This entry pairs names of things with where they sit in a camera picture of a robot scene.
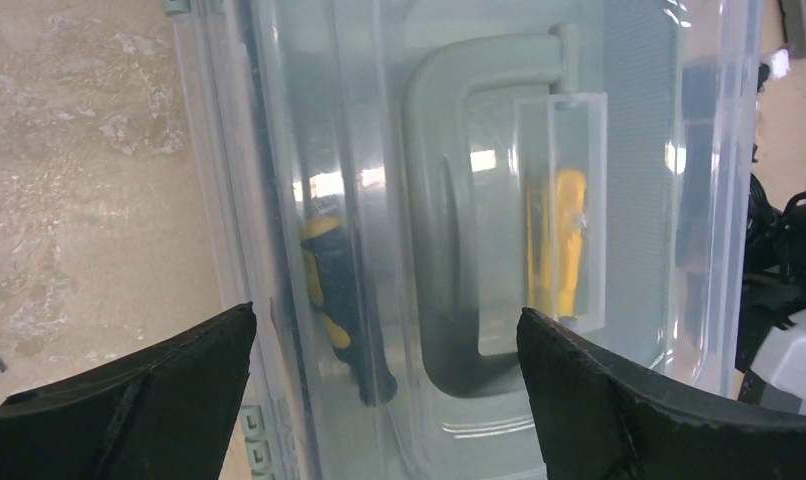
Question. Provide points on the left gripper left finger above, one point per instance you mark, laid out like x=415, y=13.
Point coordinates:
x=165, y=412

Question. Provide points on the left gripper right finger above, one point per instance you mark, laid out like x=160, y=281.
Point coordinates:
x=599, y=415

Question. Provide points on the black yellow phillips screwdriver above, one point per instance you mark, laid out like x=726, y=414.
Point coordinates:
x=337, y=293

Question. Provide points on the yellow handle screwdriver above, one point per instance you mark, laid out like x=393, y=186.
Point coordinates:
x=553, y=242

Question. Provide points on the green plastic tool box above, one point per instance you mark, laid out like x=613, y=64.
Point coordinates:
x=419, y=124

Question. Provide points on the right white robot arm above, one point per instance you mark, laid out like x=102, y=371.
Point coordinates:
x=771, y=342

